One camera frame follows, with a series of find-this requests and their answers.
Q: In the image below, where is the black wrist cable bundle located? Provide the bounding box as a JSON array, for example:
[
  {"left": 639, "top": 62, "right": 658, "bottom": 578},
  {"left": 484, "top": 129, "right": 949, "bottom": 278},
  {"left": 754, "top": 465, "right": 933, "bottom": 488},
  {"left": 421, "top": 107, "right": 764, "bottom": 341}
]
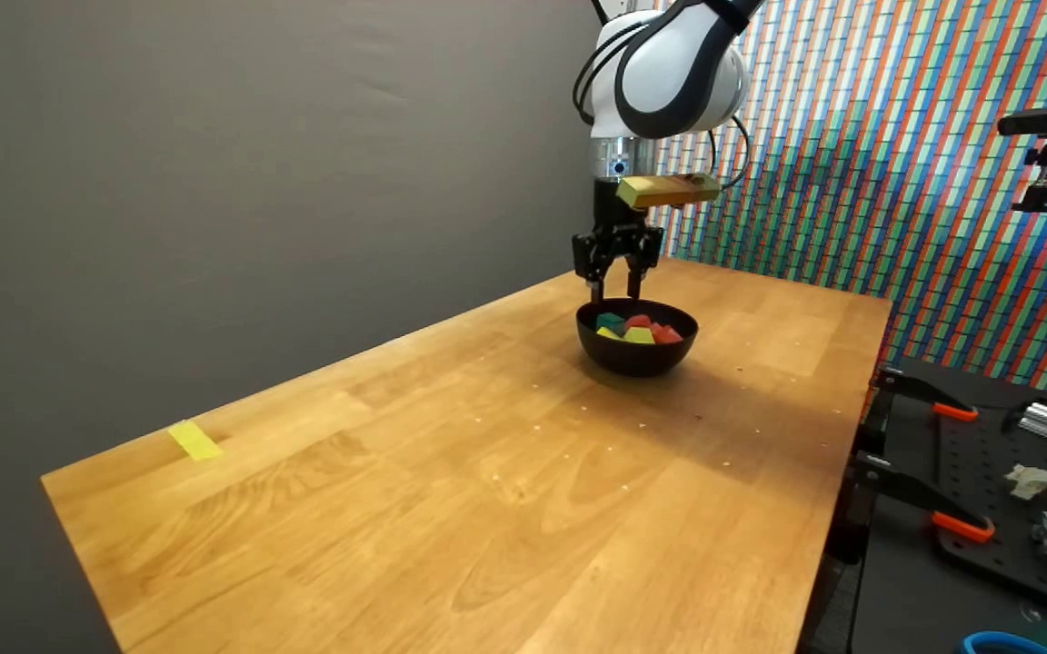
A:
[{"left": 566, "top": 27, "right": 638, "bottom": 123}]

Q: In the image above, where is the grey fabric backdrop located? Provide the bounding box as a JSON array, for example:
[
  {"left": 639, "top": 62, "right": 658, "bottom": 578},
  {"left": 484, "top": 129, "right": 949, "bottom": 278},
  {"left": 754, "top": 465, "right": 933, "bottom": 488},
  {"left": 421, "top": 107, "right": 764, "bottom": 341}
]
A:
[{"left": 0, "top": 0, "right": 624, "bottom": 654}]

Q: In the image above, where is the black clamp orange handle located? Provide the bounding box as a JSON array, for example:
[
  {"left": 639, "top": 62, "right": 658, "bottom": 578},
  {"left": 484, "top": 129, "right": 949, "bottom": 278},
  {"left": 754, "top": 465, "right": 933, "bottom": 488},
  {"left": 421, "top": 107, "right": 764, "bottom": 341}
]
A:
[
  {"left": 877, "top": 367, "right": 984, "bottom": 428},
  {"left": 852, "top": 450, "right": 1001, "bottom": 548}
]

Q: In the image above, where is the black pegboard bench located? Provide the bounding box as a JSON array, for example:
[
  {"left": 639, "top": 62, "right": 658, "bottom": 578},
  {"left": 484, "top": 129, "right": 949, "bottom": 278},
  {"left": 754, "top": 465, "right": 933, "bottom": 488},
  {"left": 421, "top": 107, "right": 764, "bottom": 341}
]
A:
[{"left": 808, "top": 359, "right": 1047, "bottom": 654}]

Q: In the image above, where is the white crumpled object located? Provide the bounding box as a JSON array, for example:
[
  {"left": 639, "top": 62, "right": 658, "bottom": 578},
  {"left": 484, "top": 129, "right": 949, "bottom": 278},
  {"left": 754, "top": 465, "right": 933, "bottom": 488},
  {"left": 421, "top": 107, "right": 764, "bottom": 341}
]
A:
[{"left": 1002, "top": 462, "right": 1047, "bottom": 505}]

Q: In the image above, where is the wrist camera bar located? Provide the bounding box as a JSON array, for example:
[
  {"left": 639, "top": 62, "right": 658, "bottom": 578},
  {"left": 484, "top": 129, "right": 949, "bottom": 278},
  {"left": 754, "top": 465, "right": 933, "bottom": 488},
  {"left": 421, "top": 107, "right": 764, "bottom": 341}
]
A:
[{"left": 613, "top": 171, "right": 724, "bottom": 215}]

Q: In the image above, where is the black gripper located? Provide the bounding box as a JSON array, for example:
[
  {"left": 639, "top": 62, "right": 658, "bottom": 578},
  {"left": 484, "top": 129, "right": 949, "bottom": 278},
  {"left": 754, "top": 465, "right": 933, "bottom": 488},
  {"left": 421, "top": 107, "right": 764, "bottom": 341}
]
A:
[{"left": 571, "top": 177, "right": 669, "bottom": 304}]

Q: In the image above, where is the black round bowl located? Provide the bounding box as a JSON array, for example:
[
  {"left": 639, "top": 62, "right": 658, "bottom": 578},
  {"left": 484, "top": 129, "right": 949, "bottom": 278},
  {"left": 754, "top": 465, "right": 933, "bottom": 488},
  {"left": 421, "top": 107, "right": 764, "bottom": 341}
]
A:
[{"left": 576, "top": 295, "right": 703, "bottom": 377}]

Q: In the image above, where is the blue handled tool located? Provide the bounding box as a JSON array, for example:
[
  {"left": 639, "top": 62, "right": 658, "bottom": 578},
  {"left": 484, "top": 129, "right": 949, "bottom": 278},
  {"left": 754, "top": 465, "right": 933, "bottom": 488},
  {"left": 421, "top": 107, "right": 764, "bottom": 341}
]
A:
[{"left": 956, "top": 629, "right": 1047, "bottom": 654}]

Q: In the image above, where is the yellow tape strip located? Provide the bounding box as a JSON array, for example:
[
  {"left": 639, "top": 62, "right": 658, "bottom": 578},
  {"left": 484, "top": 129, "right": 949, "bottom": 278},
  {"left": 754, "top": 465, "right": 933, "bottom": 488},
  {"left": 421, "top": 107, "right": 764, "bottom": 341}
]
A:
[{"left": 163, "top": 422, "right": 227, "bottom": 465}]

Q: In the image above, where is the thin black camera cable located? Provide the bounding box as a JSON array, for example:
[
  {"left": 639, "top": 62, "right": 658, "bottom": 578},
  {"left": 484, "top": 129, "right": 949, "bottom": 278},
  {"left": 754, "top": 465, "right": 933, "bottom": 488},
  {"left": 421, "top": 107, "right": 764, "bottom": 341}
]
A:
[{"left": 703, "top": 108, "right": 756, "bottom": 195}]

